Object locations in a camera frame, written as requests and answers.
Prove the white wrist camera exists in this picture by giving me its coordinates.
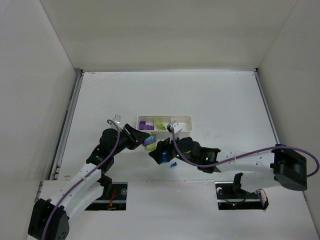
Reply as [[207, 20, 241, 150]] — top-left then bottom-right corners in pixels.
[[166, 120, 183, 138], [112, 114, 122, 126]]

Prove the lime green lego brick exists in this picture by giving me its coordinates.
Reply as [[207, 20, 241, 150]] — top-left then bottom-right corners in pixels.
[[154, 119, 167, 131]]

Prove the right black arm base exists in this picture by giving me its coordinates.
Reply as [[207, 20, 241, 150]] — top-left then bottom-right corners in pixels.
[[215, 173, 269, 211]]

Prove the purple round lego piece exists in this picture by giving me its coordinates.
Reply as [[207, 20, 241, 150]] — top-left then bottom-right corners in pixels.
[[142, 135, 157, 147]]

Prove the blue arch lego piece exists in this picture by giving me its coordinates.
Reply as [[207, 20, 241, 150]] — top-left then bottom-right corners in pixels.
[[162, 151, 170, 163]]

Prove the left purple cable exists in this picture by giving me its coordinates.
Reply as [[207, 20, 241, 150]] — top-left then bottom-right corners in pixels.
[[41, 119, 121, 240]]

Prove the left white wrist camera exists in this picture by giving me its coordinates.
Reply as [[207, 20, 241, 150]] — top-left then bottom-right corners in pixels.
[[112, 114, 122, 126]]

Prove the lime lego plate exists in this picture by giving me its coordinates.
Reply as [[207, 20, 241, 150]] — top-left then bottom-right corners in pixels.
[[145, 143, 157, 152]]

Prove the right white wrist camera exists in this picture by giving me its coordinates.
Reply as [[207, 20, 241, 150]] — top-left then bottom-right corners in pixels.
[[166, 120, 183, 138]]

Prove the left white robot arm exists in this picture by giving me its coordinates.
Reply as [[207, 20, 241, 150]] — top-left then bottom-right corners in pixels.
[[27, 120, 150, 240]]

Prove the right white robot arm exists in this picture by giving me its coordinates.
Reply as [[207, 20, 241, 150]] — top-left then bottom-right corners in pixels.
[[149, 137, 307, 193]]

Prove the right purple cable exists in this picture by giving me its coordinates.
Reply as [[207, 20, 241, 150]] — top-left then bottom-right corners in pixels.
[[168, 124, 320, 178]]

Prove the white three-compartment tray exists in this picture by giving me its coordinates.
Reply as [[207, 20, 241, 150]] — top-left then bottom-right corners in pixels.
[[136, 115, 193, 140]]

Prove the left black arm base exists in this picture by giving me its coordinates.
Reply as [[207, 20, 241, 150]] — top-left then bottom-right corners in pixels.
[[85, 181, 128, 212]]

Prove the purple cable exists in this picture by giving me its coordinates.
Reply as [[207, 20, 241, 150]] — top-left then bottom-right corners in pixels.
[[41, 119, 121, 240], [168, 124, 320, 178]]

